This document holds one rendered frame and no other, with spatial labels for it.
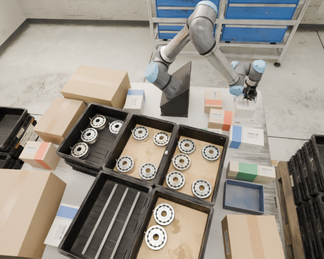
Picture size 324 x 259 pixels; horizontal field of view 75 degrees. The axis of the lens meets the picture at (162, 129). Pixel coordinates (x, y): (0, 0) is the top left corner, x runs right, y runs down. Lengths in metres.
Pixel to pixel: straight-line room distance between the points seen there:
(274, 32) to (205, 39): 2.00
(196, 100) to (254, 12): 1.48
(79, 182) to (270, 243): 1.08
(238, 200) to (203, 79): 1.88
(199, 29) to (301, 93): 2.15
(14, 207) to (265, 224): 1.22
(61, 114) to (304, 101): 2.55
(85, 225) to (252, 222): 0.80
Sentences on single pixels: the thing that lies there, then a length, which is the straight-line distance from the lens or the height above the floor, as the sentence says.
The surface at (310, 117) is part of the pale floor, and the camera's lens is 2.83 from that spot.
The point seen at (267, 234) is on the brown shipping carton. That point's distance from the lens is 1.16.
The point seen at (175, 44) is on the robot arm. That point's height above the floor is 1.20.
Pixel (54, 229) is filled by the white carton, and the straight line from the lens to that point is 1.32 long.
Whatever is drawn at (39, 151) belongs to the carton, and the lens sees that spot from 1.49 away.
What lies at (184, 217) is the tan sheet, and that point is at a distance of 1.13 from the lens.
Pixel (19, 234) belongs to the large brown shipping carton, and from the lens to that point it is 1.28.
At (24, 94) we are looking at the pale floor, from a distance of 3.39.
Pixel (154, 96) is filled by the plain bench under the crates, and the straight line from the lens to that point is 1.70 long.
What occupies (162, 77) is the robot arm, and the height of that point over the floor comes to 1.03.
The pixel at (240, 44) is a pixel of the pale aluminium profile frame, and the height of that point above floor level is 0.30.
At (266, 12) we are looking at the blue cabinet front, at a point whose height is 0.68.
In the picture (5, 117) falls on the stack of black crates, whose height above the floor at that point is 0.49.
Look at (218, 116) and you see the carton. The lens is 1.49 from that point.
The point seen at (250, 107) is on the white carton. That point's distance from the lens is 1.57.
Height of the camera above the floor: 1.93
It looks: 56 degrees down
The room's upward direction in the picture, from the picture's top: 7 degrees counter-clockwise
